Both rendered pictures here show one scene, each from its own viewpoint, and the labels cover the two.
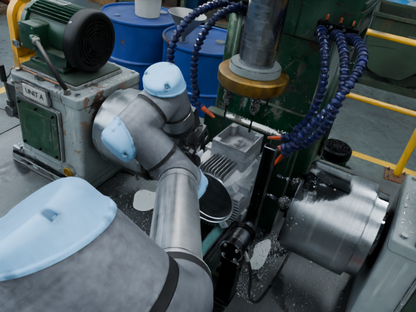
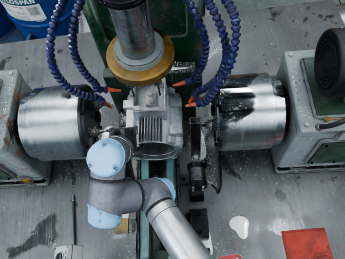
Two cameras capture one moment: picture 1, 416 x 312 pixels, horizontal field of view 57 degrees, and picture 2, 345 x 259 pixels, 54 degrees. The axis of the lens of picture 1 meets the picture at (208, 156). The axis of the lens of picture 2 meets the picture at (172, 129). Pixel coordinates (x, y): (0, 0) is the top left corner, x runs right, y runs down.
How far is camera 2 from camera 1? 50 cm
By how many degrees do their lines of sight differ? 32
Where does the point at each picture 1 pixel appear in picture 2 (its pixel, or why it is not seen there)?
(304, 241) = (238, 147)
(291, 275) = not seen: hidden behind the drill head
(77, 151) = (24, 168)
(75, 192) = not seen: outside the picture
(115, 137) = (105, 224)
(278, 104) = not seen: hidden behind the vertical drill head
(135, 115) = (106, 199)
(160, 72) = (101, 158)
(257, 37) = (136, 39)
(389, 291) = (303, 148)
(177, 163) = (151, 197)
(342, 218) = (260, 126)
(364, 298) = (288, 155)
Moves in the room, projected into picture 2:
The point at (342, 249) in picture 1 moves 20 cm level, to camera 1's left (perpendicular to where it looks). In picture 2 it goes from (266, 142) to (209, 171)
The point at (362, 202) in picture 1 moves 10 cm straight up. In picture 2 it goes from (268, 107) to (275, 89)
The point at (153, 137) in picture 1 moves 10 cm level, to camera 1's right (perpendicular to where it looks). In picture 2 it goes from (127, 200) to (168, 179)
